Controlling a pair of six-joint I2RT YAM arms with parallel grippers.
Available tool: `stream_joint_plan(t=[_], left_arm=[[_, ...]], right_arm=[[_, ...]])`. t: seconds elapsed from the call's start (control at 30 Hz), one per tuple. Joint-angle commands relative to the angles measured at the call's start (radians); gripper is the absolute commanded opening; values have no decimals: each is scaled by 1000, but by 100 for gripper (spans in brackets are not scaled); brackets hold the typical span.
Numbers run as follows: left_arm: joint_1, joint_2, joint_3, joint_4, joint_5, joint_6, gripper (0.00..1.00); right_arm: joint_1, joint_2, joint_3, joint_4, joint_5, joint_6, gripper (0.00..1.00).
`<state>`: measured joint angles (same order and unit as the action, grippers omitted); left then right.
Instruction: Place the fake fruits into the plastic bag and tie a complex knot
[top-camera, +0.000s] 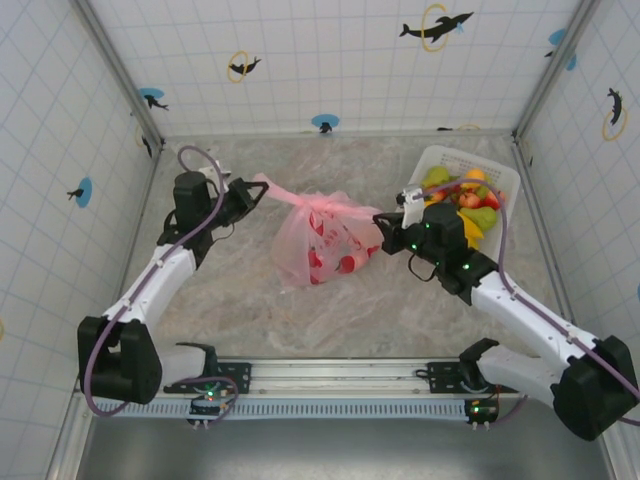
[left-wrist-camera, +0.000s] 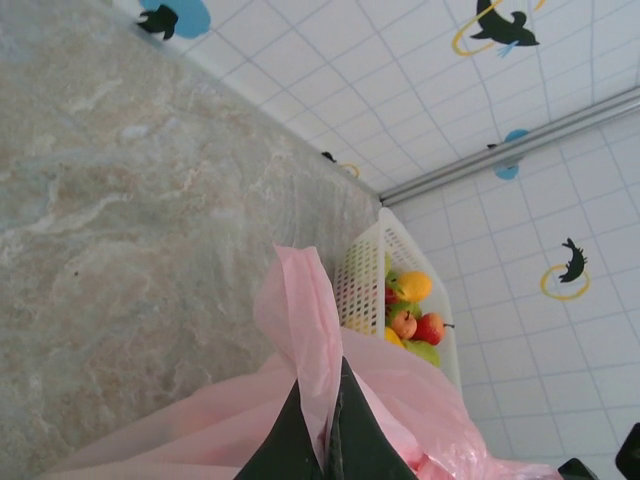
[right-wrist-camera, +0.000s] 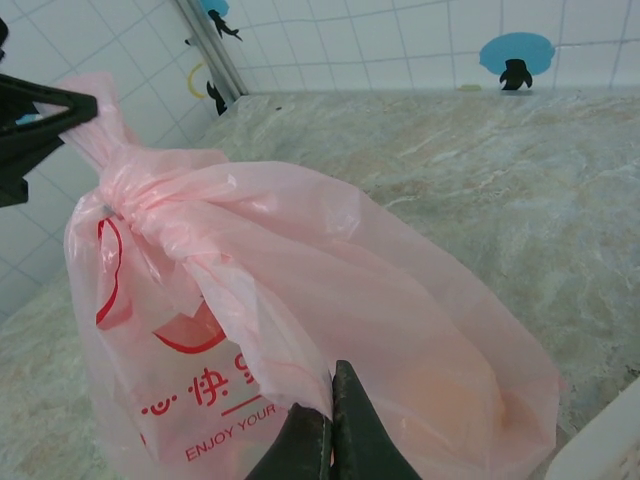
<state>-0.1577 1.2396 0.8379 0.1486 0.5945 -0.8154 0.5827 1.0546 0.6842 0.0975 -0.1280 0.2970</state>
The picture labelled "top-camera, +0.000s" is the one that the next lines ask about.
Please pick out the pink plastic bag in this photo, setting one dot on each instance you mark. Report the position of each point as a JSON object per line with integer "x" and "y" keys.
{"x": 300, "y": 240}

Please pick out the red fake fruit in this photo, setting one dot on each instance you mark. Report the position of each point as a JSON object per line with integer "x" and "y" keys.
{"x": 347, "y": 264}

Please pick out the red fake apple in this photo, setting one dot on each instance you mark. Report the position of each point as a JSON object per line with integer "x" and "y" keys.
{"x": 492, "y": 200}

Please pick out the aluminium frame post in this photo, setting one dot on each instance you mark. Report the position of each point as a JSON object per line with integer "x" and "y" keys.
{"x": 120, "y": 75}
{"x": 556, "y": 67}

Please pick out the small green fake pear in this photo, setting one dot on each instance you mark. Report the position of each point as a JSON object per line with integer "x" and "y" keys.
{"x": 434, "y": 175}

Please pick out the long aluminium base rail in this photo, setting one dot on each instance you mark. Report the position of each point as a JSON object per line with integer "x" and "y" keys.
{"x": 325, "y": 372}

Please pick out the aluminium frame cross bar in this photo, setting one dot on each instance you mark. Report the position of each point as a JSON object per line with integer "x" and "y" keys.
{"x": 225, "y": 135}

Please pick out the marbled plastic table cover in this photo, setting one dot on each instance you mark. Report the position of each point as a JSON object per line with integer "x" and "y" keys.
{"x": 300, "y": 325}

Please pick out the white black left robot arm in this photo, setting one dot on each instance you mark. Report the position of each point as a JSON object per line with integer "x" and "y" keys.
{"x": 150, "y": 285}

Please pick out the grey metal panel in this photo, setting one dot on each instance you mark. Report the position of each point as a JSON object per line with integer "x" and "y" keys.
{"x": 325, "y": 450}

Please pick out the large green fake pear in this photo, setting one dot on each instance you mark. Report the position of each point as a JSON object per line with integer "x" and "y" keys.
{"x": 482, "y": 217}

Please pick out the white plastic basket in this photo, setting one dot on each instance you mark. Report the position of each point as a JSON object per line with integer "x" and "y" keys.
{"x": 460, "y": 157}

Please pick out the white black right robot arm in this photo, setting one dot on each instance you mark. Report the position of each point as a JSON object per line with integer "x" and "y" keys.
{"x": 525, "y": 310}

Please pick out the red fake strawberry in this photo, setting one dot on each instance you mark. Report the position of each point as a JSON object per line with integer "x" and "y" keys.
{"x": 470, "y": 200}

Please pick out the yellow fake banana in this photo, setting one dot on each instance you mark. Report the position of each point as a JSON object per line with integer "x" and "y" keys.
{"x": 472, "y": 232}

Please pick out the orange yellow fake fruit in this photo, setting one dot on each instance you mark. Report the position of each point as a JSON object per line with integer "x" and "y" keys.
{"x": 475, "y": 174}

